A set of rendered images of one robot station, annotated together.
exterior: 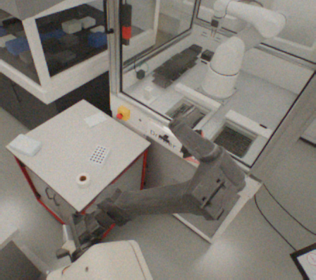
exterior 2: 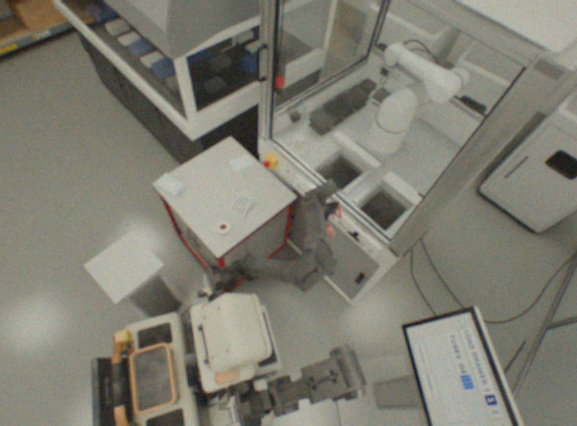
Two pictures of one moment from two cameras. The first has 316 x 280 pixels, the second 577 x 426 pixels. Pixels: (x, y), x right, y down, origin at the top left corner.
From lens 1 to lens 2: 0.46 m
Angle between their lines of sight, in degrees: 14
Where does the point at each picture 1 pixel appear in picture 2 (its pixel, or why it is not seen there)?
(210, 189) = (305, 272)
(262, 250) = (406, 319)
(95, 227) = (228, 279)
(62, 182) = (203, 227)
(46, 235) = (186, 271)
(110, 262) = (234, 306)
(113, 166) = (254, 217)
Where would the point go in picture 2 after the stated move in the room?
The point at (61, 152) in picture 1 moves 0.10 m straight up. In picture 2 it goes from (204, 196) to (202, 186)
